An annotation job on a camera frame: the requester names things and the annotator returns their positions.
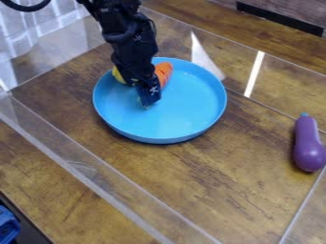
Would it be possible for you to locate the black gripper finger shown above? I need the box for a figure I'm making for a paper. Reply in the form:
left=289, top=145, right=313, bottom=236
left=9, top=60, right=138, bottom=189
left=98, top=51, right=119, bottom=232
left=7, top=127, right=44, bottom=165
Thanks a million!
left=116, top=66, right=138, bottom=86
left=134, top=75, right=162, bottom=107

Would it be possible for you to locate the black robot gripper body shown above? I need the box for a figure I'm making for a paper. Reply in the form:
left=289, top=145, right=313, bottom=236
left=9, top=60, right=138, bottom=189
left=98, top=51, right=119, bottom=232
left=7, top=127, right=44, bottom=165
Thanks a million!
left=76, top=0, right=158, bottom=80

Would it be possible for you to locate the orange toy carrot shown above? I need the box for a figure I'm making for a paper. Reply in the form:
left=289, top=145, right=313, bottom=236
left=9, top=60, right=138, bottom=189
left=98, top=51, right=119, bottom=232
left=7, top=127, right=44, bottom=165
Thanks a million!
left=154, top=62, right=174, bottom=91

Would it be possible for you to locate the yellow toy lemon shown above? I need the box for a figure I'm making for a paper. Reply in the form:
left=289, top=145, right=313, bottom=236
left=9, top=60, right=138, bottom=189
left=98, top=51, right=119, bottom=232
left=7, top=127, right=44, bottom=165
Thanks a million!
left=112, top=66, right=127, bottom=84

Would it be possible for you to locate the blue round plate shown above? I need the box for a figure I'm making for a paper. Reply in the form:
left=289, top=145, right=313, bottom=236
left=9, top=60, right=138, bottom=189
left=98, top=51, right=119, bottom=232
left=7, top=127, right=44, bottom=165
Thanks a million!
left=94, top=57, right=229, bottom=144

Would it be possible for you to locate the black bar in background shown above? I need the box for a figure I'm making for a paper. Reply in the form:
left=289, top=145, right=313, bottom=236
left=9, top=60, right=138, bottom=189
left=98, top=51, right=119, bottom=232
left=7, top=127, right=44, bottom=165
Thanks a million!
left=235, top=1, right=326, bottom=37

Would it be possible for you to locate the purple toy eggplant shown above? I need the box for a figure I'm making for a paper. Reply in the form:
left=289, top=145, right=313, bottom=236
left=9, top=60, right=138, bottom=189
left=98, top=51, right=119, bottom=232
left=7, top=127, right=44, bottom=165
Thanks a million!
left=293, top=112, right=326, bottom=173

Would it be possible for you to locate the blue object at corner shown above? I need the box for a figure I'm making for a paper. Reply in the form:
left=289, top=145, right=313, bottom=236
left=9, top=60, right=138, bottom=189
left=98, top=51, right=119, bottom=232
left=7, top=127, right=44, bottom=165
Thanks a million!
left=0, top=205, right=20, bottom=244

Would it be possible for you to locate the clear acrylic enclosure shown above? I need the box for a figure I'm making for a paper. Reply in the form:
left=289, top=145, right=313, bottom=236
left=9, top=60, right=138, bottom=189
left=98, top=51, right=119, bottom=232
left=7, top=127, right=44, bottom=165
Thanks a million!
left=0, top=0, right=326, bottom=244

